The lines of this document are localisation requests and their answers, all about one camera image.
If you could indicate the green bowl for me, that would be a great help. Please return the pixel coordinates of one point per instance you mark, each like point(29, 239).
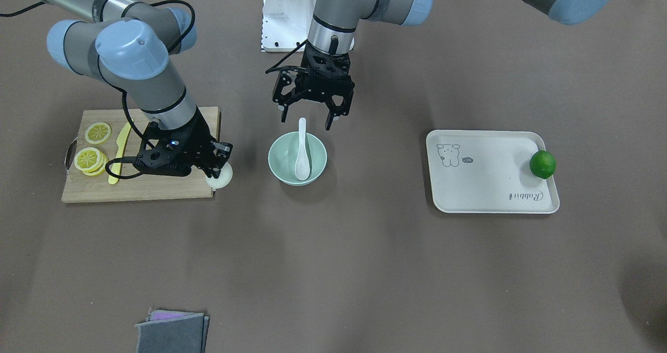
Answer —
point(282, 157)

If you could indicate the green lime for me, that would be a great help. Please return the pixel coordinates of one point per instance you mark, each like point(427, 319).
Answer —
point(543, 164)

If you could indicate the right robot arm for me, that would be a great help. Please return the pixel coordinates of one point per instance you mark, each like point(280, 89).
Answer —
point(127, 44)

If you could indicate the yellow plastic knife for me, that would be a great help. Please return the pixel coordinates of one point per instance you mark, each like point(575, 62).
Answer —
point(121, 143)

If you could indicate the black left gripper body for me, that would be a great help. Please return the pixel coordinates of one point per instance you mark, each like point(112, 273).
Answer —
point(282, 89)

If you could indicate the grey folded cloth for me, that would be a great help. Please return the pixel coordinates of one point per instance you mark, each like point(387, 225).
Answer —
point(172, 331)

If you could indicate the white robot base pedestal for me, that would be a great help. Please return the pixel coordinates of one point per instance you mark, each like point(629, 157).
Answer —
point(288, 23)

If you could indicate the bamboo cutting board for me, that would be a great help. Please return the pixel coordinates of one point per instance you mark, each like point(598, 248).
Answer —
point(80, 188)

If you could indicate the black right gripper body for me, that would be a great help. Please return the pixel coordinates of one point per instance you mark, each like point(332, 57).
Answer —
point(196, 138)

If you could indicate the single lemon slice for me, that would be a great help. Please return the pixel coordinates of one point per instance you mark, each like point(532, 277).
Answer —
point(98, 132)

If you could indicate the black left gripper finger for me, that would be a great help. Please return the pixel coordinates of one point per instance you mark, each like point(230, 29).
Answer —
point(331, 117)
point(284, 112)

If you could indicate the stacked lemon slices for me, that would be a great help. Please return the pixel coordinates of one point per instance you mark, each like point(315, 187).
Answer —
point(90, 161)

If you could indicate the white ceramic spoon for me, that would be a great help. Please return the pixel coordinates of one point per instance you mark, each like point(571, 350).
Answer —
point(302, 166)

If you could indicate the white rabbit tray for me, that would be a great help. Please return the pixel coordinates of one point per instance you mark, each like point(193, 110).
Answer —
point(487, 171)

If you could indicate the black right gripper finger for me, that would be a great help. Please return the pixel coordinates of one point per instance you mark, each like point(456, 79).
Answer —
point(212, 170)
point(221, 152)

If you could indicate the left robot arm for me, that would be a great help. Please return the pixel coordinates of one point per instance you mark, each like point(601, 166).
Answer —
point(410, 13)

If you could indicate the white steamed bun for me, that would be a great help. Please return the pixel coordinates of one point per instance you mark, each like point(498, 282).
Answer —
point(223, 179)

